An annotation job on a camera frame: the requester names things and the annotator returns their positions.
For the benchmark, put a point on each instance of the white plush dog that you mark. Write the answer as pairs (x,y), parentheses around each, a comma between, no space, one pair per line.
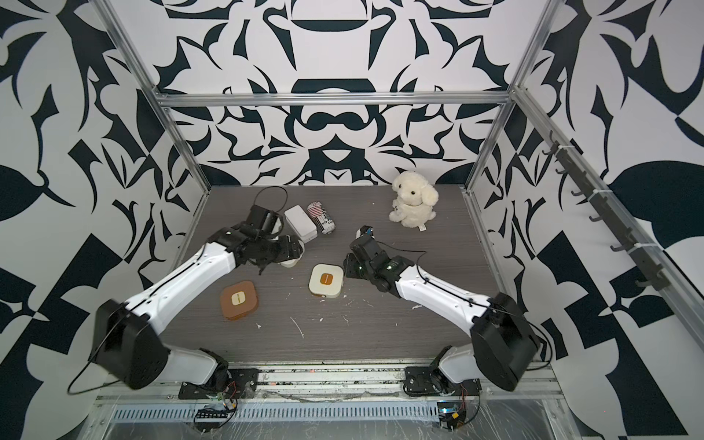
(416,197)

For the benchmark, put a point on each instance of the electronics board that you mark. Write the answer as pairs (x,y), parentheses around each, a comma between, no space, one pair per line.
(451,414)
(211,418)

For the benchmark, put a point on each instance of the cream nail clipper case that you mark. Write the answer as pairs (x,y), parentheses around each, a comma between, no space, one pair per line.
(291,251)

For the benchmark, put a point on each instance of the left electronics board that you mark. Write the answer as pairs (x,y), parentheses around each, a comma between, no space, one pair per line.
(211,418)

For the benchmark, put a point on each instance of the brown nail clipper case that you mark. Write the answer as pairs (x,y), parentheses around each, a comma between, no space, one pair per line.
(239,300)

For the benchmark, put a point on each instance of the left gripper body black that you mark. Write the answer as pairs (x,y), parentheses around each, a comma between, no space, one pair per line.
(278,251)

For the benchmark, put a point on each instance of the aluminium front rail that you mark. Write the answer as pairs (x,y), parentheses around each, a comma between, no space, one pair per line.
(345,381)

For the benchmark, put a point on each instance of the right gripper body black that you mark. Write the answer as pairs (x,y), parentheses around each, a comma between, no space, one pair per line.
(352,267)

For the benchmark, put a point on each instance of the right electronics board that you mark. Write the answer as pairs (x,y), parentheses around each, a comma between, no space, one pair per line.
(451,414)

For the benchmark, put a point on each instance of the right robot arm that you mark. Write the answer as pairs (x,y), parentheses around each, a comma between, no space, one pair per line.
(502,342)

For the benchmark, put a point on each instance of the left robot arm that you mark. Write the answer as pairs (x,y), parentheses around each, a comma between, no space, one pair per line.
(126,340)

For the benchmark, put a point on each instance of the white rectangular box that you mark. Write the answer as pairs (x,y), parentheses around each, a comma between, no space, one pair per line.
(301,223)

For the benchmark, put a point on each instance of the flag pattern can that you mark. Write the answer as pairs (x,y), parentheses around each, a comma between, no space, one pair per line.
(321,218)

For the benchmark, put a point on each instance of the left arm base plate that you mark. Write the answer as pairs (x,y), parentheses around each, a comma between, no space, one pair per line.
(231,383)

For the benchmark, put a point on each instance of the wall hook rack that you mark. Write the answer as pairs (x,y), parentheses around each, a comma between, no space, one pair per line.
(611,213)

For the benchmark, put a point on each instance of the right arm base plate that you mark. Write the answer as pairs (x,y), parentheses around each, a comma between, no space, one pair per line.
(430,382)

